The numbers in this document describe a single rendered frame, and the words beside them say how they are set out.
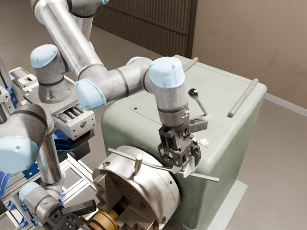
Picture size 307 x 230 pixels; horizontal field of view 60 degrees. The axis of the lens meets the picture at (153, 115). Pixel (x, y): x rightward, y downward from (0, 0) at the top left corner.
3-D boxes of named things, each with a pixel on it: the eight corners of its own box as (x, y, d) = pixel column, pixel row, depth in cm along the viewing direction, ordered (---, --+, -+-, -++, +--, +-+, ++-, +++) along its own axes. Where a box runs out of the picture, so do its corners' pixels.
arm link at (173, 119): (168, 94, 69) (196, 99, 64) (171, 109, 71) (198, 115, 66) (150, 110, 64) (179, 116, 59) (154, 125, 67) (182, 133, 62)
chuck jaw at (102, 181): (121, 189, 96) (104, 163, 93) (129, 190, 93) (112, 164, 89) (99, 212, 90) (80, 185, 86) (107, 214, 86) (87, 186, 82)
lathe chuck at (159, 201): (107, 180, 115) (109, 136, 92) (166, 227, 106) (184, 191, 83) (92, 195, 110) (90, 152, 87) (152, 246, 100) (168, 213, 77)
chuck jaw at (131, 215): (135, 196, 92) (163, 214, 86) (136, 204, 95) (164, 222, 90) (113, 221, 86) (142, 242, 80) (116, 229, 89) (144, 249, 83)
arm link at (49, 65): (33, 74, 122) (23, 47, 113) (61, 65, 128) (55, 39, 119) (40, 87, 115) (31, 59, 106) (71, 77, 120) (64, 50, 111)
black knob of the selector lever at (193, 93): (191, 95, 95) (192, 84, 91) (199, 99, 93) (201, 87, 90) (185, 101, 92) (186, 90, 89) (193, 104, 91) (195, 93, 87)
